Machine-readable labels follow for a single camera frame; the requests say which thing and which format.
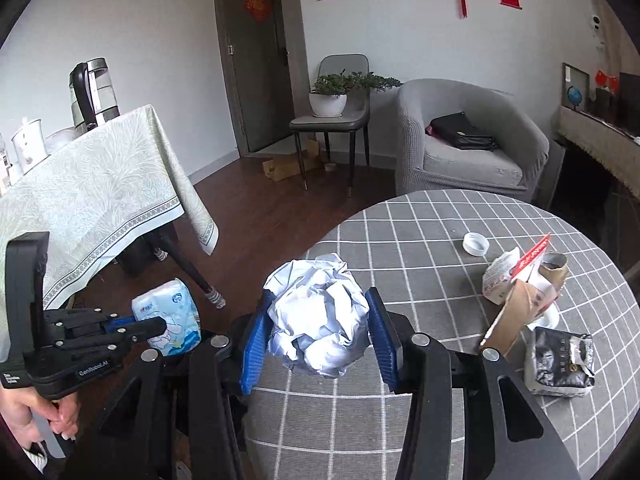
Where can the grey dining chair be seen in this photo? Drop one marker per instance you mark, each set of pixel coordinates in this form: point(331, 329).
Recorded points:
point(325, 122)

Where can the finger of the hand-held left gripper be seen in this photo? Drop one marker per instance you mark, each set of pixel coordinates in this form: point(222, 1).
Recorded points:
point(145, 331)
point(120, 320)

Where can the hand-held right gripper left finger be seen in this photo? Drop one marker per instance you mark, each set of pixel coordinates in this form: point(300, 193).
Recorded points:
point(255, 347)

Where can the brown door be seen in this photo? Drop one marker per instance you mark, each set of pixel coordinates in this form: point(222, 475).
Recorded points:
point(255, 70)

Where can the potted green plant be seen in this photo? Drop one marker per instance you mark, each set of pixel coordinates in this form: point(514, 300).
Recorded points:
point(327, 100)

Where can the black table leg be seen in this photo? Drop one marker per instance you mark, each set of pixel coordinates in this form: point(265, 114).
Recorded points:
point(192, 272)

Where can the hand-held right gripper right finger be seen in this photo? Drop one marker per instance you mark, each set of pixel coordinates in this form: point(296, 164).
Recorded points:
point(382, 342)

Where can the black handbag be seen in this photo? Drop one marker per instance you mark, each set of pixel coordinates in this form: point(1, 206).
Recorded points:
point(462, 132)

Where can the glass electric kettle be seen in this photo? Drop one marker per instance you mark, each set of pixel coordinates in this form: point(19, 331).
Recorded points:
point(97, 95)

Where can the grey checked tablecloth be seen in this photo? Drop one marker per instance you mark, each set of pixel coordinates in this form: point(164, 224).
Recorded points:
point(425, 240)

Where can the pale green patterned tablecloth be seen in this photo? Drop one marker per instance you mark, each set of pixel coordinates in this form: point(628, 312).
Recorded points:
point(90, 190)

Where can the beige fringed desk cloth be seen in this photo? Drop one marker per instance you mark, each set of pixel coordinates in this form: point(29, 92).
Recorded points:
point(600, 140)

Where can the black foil bag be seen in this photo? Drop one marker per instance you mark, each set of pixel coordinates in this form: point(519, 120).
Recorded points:
point(555, 360)

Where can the white paper ball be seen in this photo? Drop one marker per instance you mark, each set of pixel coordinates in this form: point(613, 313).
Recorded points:
point(320, 310)

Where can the white red paper packet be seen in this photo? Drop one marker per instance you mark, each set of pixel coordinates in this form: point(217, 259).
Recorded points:
point(500, 275)

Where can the small blue globe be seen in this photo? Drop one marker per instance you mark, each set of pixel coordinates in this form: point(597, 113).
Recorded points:
point(576, 95)

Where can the small red flags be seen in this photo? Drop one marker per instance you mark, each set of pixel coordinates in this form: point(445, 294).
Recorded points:
point(606, 80)

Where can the blue white tissue pack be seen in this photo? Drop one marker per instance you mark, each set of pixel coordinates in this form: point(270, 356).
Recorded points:
point(180, 310)

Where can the brown cardboard tube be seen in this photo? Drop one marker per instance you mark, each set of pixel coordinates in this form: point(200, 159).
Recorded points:
point(552, 280)

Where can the black monitor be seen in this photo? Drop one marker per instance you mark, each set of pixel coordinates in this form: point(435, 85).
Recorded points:
point(630, 100)

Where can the brown cardboard piece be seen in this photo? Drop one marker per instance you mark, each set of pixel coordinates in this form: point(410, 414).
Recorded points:
point(515, 315)

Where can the cardboard box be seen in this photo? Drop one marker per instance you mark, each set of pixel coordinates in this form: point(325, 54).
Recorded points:
point(285, 165)

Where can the person's left hand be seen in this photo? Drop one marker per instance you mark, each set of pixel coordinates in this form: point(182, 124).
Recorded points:
point(20, 410)

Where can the grey armchair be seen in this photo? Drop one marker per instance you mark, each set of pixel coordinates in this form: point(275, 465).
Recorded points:
point(475, 165)

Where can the white plastic lid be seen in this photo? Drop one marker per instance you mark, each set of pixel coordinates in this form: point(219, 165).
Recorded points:
point(476, 244)

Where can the red door ornament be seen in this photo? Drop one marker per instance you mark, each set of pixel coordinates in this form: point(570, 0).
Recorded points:
point(257, 7)

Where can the white wall camera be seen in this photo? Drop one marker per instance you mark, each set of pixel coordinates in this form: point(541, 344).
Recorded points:
point(597, 22)

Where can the white cup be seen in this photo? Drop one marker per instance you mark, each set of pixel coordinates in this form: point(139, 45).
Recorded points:
point(550, 320)

